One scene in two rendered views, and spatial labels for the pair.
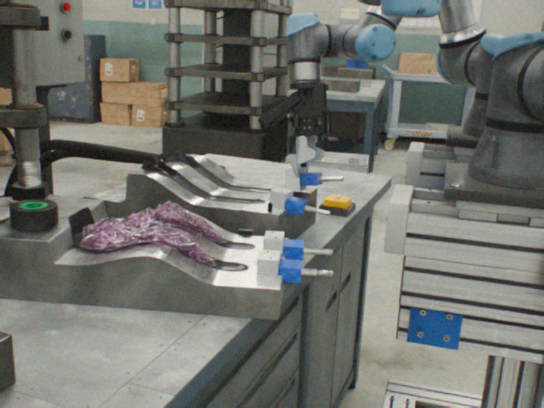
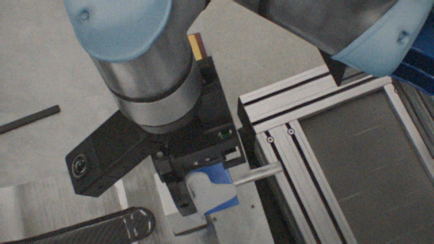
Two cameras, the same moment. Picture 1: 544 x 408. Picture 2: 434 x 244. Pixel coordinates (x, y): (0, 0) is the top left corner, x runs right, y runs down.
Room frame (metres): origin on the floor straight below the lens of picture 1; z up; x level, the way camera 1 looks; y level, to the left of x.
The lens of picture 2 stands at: (1.14, 0.09, 1.80)
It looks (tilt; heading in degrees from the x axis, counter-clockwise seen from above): 67 degrees down; 322
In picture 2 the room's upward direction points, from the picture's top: 1 degrees clockwise
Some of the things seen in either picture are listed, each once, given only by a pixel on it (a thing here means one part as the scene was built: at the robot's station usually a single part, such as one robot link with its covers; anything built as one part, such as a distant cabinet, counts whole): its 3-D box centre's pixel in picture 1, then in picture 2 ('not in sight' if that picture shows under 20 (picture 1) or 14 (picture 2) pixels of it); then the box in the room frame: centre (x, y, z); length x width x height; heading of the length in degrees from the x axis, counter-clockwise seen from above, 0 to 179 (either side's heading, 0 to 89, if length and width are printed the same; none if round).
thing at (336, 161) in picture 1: (327, 166); not in sight; (4.53, -0.41, 0.28); 0.61 x 0.41 x 0.15; 78
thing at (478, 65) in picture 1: (502, 64); not in sight; (1.47, -0.53, 1.20); 0.13 x 0.12 x 0.14; 20
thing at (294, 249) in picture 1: (298, 249); not in sight; (1.10, -0.05, 0.86); 0.13 x 0.05 x 0.05; 86
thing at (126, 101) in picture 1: (135, 92); not in sight; (7.94, 1.84, 0.42); 0.86 x 0.33 x 0.83; 78
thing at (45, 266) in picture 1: (150, 251); not in sight; (1.05, 0.22, 0.86); 0.50 x 0.26 x 0.11; 86
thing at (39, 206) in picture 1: (34, 214); not in sight; (1.02, 0.42, 0.93); 0.08 x 0.08 x 0.04
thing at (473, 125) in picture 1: (497, 114); not in sight; (1.46, -0.53, 1.09); 0.15 x 0.15 x 0.10
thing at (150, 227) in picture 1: (153, 228); not in sight; (1.06, 0.22, 0.90); 0.26 x 0.18 x 0.08; 86
